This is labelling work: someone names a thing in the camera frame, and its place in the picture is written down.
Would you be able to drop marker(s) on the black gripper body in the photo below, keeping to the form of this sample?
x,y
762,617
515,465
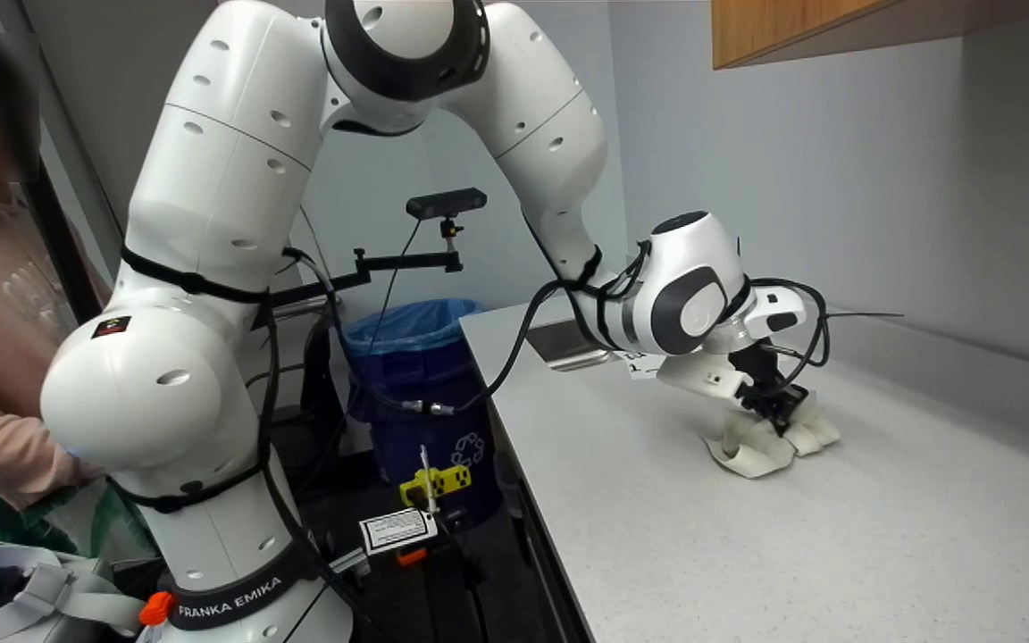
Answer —
x,y
766,389

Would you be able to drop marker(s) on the white towel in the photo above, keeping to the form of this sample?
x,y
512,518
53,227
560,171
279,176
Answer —
x,y
761,440

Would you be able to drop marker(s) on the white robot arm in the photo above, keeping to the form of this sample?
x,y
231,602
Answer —
x,y
152,387

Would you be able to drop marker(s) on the small steel sink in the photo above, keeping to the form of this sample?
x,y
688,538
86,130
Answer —
x,y
562,343

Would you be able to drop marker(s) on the blue trash bin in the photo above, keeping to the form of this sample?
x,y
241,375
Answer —
x,y
412,381

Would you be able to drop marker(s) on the yellow clamp tool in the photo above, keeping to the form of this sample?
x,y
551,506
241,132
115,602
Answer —
x,y
428,486

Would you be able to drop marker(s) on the white label tag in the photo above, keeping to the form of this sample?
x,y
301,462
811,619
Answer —
x,y
396,529

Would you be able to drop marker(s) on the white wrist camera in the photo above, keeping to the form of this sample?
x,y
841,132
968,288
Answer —
x,y
703,371

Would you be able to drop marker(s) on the wooden wall cabinet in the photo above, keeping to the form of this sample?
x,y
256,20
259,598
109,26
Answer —
x,y
787,30

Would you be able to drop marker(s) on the black camera on stand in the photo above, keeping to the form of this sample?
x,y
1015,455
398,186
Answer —
x,y
445,209

